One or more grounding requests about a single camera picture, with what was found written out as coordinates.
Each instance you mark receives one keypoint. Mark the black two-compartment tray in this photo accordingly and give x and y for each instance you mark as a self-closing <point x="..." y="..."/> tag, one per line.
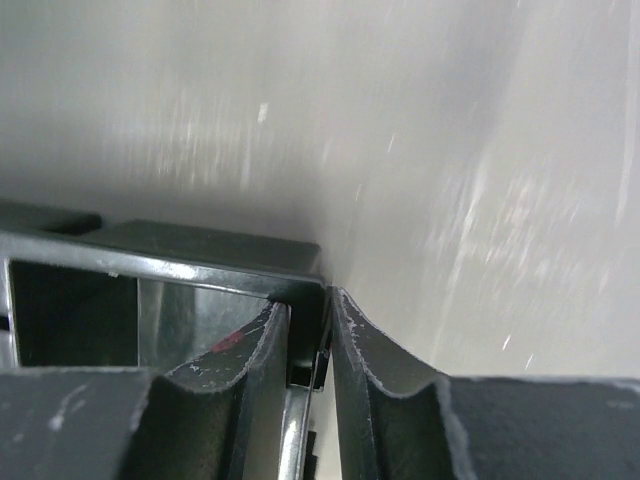
<point x="77" y="293"/>

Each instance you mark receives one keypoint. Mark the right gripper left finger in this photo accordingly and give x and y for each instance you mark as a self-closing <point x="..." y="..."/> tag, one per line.
<point x="217" y="416"/>

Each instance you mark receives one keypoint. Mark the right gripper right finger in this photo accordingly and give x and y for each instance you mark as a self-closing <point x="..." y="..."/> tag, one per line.
<point x="400" y="418"/>

